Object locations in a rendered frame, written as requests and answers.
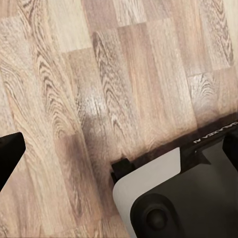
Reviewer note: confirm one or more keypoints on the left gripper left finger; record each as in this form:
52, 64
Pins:
12, 148

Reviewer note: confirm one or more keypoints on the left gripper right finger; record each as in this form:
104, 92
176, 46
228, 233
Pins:
230, 148

